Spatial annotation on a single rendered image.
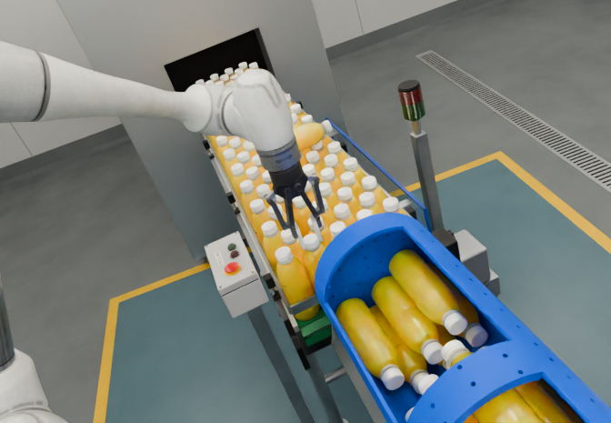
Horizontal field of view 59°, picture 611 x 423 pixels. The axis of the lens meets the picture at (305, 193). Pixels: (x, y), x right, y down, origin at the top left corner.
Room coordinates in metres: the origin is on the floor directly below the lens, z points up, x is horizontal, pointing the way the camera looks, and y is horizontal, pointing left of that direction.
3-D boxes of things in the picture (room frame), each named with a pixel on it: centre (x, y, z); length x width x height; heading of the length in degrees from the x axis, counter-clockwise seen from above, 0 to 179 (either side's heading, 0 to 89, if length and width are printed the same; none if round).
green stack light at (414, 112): (1.38, -0.38, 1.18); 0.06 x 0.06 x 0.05
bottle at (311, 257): (1.05, 0.03, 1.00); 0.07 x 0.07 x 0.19
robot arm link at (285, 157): (1.04, 0.02, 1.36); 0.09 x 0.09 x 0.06
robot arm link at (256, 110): (1.05, 0.03, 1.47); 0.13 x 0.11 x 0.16; 41
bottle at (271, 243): (1.16, 0.12, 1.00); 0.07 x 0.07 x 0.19
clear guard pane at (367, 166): (1.61, -0.25, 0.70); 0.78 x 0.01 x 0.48; 9
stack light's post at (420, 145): (1.38, -0.38, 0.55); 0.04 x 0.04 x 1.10; 9
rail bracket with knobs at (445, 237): (1.02, -0.27, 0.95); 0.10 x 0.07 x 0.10; 99
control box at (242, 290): (1.10, 0.24, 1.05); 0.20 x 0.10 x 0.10; 9
